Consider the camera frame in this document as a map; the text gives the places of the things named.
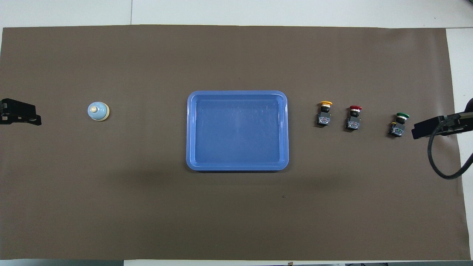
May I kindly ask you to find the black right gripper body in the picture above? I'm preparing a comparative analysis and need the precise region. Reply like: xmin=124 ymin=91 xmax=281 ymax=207
xmin=440 ymin=112 xmax=465 ymax=135

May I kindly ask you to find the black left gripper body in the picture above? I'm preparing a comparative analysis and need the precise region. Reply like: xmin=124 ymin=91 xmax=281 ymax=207
xmin=0 ymin=98 xmax=15 ymax=125

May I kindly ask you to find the green mushroom push button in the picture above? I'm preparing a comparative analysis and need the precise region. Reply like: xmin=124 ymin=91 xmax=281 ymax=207
xmin=388 ymin=113 xmax=410 ymax=138

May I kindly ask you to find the light blue call bell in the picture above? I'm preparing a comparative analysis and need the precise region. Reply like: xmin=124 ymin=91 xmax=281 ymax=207
xmin=88 ymin=102 xmax=110 ymax=122

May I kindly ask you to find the red mushroom push button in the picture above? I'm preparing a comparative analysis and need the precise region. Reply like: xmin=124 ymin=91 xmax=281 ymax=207
xmin=345 ymin=105 xmax=363 ymax=131

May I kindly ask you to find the yellow mushroom push button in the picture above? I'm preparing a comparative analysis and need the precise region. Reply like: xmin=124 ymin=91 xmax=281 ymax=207
xmin=317 ymin=100 xmax=333 ymax=127

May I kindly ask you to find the blue plastic tray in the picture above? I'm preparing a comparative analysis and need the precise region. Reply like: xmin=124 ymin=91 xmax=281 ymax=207
xmin=186 ymin=91 xmax=289 ymax=171

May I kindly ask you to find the brown table mat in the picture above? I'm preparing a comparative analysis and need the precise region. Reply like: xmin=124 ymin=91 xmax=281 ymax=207
xmin=0 ymin=25 xmax=472 ymax=261

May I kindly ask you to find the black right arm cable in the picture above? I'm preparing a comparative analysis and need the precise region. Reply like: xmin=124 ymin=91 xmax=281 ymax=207
xmin=427 ymin=115 xmax=473 ymax=180

